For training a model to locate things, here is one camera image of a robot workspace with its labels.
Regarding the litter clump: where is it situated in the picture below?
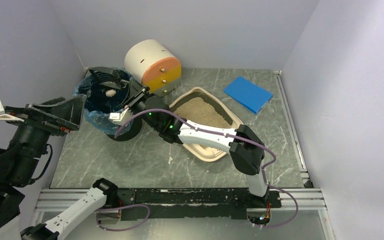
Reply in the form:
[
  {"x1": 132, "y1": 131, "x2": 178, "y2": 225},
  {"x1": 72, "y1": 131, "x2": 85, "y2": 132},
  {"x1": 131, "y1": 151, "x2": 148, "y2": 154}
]
[{"x1": 105, "y1": 89, "x2": 117, "y2": 98}]

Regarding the black litter scoop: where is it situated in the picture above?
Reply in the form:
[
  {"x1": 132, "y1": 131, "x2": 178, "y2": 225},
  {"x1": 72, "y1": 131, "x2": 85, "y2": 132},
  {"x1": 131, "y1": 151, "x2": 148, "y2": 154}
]
[{"x1": 88, "y1": 66, "x2": 130, "y2": 90}]

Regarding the black bin with blue bag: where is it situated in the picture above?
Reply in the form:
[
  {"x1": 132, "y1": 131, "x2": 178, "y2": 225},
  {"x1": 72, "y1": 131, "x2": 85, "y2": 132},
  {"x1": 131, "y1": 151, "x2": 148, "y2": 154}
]
[{"x1": 73, "y1": 68, "x2": 143, "y2": 142}]

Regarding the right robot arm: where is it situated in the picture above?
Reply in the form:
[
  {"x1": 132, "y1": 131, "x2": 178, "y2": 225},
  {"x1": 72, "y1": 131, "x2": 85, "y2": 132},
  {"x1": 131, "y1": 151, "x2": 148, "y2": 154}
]
[{"x1": 117, "y1": 86, "x2": 269, "y2": 197}]

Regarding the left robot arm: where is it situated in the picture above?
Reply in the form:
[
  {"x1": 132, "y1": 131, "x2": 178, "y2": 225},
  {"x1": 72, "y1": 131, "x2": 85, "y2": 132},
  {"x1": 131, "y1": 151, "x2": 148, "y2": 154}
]
[{"x1": 0, "y1": 94, "x2": 121, "y2": 240}]

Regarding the sand litter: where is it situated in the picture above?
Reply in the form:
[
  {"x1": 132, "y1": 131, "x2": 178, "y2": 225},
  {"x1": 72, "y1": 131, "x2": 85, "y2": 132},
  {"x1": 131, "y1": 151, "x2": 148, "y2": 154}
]
[{"x1": 174, "y1": 97, "x2": 232, "y2": 129}]

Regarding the beige litter box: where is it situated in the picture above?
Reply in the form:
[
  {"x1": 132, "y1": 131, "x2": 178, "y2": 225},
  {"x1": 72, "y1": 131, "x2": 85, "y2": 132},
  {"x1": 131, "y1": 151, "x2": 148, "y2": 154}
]
[{"x1": 169, "y1": 87, "x2": 243, "y2": 162}]

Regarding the cylindrical mini drawer cabinet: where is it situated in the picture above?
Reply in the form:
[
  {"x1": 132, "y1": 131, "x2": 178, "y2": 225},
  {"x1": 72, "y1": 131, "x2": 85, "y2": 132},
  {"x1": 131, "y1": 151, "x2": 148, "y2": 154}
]
[{"x1": 124, "y1": 39, "x2": 182, "y2": 97}]

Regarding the blue flat pad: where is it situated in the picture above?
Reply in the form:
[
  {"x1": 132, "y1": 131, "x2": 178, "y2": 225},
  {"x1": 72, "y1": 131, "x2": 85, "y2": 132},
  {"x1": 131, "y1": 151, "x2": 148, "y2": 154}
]
[{"x1": 223, "y1": 76, "x2": 274, "y2": 114}]

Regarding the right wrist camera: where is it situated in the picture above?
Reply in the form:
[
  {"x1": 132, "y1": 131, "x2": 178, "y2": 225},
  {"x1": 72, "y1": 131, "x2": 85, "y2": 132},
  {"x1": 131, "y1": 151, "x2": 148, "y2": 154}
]
[{"x1": 108, "y1": 107, "x2": 134, "y2": 126}]

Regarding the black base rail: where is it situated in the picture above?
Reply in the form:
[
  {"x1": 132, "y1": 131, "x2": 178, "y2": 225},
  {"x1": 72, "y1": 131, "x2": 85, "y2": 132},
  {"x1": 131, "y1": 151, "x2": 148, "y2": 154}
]
[{"x1": 103, "y1": 187, "x2": 282, "y2": 221}]

